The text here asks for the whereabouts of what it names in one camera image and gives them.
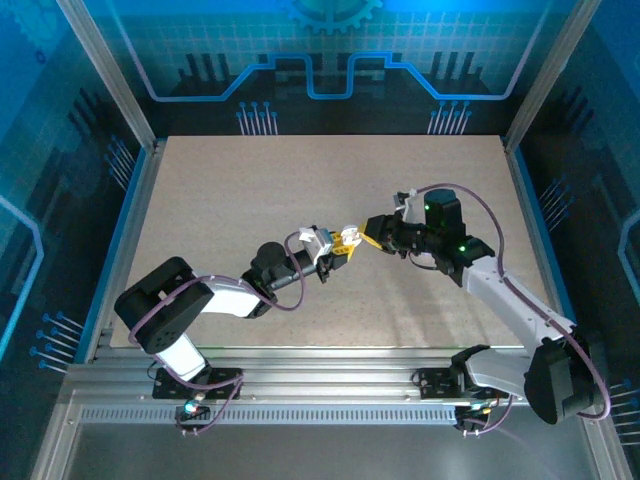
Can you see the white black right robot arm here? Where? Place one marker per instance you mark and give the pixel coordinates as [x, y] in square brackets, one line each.
[505, 300]

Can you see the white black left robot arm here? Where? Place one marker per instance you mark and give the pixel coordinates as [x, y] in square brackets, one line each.
[230, 297]

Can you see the small circuit board with LED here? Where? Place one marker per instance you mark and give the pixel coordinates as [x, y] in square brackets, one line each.
[475, 411]
[192, 410]

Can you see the grey metal panel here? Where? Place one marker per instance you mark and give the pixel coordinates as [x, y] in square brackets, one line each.
[325, 455]

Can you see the aluminium table side rail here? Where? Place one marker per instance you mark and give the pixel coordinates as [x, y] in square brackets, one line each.
[139, 200]
[525, 200]

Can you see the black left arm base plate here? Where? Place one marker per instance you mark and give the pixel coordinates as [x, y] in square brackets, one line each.
[225, 377]

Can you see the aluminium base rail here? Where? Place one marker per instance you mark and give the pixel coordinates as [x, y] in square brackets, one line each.
[325, 375]

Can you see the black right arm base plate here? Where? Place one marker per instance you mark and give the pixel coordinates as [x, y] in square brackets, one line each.
[435, 382]

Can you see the aluminium frame post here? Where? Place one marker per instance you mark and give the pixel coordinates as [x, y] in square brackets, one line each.
[107, 75]
[550, 75]

